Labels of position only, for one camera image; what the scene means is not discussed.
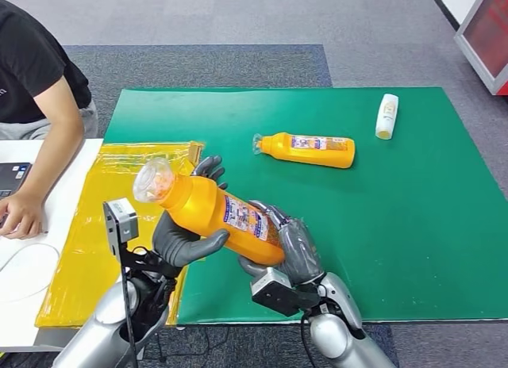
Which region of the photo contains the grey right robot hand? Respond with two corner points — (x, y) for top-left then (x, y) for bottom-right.
(238, 200), (324, 288)

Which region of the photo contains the person's left hand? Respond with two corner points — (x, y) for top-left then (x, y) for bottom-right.
(0, 190), (44, 240)

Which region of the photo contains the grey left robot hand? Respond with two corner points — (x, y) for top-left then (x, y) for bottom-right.
(152, 155), (231, 280)

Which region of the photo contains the orange detergent bottle clear cap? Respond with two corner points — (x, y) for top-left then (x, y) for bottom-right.
(252, 132), (356, 171)
(132, 156), (286, 268)

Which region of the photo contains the small white bottle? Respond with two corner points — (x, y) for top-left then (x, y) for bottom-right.
(374, 93), (399, 141)

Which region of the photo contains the grey laptop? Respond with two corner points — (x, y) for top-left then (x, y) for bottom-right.
(0, 162), (32, 201)

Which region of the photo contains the white side desk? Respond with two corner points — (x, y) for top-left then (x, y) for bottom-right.
(0, 138), (105, 351)

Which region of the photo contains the yellow translucent plastic bag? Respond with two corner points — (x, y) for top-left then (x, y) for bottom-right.
(35, 140), (205, 329)

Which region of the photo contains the green table mat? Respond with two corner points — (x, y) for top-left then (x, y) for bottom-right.
(103, 86), (508, 324)

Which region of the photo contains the person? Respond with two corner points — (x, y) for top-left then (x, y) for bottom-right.
(0, 0), (99, 240)

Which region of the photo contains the white cable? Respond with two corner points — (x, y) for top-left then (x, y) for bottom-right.
(0, 242), (61, 305)

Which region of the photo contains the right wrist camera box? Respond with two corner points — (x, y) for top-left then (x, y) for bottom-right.
(251, 266), (322, 320)

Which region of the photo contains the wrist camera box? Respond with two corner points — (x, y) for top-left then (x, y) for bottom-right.
(251, 266), (322, 320)
(102, 198), (140, 264)

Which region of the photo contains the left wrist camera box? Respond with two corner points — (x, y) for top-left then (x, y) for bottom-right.
(102, 198), (140, 264)

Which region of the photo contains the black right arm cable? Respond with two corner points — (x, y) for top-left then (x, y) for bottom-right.
(300, 312), (318, 368)

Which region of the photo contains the red cabinet with white frame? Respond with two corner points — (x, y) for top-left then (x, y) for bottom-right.
(454, 0), (508, 97)

